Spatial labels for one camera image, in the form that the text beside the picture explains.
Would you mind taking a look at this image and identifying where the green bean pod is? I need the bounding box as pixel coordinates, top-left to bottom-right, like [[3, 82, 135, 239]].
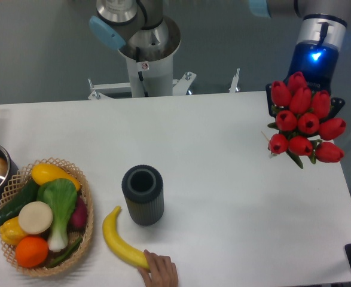
[[47, 237, 83, 268]]

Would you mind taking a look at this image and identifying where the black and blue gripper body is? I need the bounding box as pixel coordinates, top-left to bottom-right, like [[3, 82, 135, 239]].
[[283, 13, 347, 96]]

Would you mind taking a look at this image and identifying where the red tulip bouquet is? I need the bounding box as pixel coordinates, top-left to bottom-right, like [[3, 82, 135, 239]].
[[268, 72, 346, 169]]

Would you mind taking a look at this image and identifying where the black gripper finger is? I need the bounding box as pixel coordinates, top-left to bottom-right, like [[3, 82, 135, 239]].
[[265, 83, 276, 117], [320, 97, 346, 123]]

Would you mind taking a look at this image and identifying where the human hand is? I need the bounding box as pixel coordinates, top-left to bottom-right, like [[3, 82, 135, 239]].
[[138, 250, 179, 287]]

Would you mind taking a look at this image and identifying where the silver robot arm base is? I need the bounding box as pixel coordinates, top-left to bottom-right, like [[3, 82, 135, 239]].
[[89, 0, 181, 97]]

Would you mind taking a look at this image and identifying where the yellow squash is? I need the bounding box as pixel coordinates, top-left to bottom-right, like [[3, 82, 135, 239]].
[[31, 163, 81, 191]]

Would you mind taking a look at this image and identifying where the silver robot arm with gripper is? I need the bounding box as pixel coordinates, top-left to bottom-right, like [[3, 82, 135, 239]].
[[248, 0, 351, 51]]

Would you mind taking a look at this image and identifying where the dark green cucumber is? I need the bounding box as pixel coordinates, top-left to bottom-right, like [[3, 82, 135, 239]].
[[0, 179, 39, 226]]

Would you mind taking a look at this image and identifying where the orange fruit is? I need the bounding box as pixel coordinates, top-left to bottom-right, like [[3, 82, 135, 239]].
[[16, 236, 49, 268]]

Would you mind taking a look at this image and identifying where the white metal mounting frame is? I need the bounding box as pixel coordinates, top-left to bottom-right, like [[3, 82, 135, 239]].
[[88, 68, 240, 100]]

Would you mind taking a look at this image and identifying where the purple sweet potato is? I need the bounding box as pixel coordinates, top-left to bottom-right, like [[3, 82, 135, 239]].
[[69, 197, 87, 230]]

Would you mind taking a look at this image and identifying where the woven wicker basket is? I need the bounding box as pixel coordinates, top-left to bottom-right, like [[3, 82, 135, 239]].
[[0, 157, 94, 277]]

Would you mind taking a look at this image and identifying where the green bok choy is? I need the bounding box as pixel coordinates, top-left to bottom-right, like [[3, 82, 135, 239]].
[[37, 179, 77, 252]]

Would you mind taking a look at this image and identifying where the dark grey ribbed vase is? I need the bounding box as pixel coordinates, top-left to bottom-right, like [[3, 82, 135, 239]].
[[121, 164, 164, 226]]

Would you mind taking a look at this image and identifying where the white round radish slice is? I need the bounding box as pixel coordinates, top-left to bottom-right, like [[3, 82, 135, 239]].
[[18, 201, 53, 234]]

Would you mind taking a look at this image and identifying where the yellow bell pepper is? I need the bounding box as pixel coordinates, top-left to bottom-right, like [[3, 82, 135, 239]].
[[0, 216, 28, 246]]

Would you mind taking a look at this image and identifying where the yellow banana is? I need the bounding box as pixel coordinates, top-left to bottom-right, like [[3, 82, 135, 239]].
[[102, 206, 149, 271]]

